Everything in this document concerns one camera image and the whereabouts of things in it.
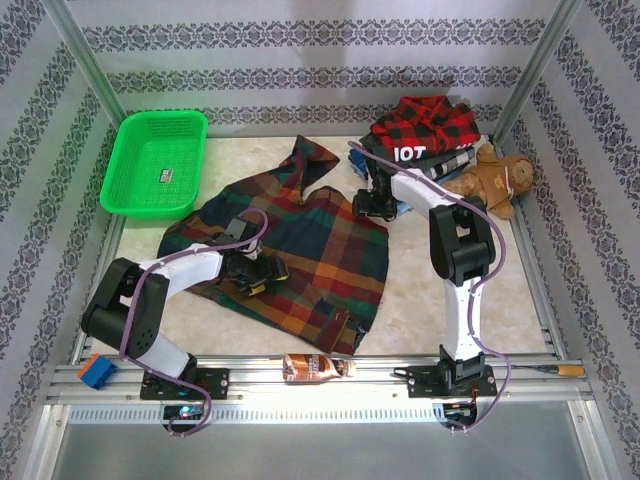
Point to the red black plaid shirt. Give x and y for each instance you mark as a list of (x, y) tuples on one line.
[(435, 125)]

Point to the blue orange toy block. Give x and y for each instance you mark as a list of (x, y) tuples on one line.
[(97, 371)]

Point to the small sticker label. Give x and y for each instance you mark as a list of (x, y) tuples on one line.
[(165, 175)]

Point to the blue checked shirt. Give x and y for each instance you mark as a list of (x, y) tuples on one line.
[(357, 162)]

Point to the grey white plaid shirt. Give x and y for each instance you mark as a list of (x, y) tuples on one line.
[(445, 167)]

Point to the brown drink bottle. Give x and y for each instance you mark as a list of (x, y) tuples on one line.
[(310, 369)]

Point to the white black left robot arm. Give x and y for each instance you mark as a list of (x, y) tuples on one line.
[(185, 267)]

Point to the multicolour plaid long sleeve shirt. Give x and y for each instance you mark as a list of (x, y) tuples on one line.
[(330, 260)]

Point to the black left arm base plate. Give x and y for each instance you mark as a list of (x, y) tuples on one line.
[(215, 382)]

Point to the small controller board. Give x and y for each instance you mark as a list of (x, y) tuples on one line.
[(457, 410), (184, 411)]

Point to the brown teddy bear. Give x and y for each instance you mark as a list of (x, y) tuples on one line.
[(495, 185)]

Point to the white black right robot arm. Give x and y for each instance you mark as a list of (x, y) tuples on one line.
[(462, 240)]

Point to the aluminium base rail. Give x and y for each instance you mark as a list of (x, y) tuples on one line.
[(260, 387)]

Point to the black shirt with white letters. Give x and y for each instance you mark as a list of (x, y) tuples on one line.
[(407, 152)]

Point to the green plastic basket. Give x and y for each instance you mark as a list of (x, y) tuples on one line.
[(150, 150)]

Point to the aluminium frame post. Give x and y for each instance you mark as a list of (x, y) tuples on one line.
[(82, 55), (537, 70)]

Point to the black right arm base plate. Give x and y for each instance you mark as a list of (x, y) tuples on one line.
[(425, 382)]

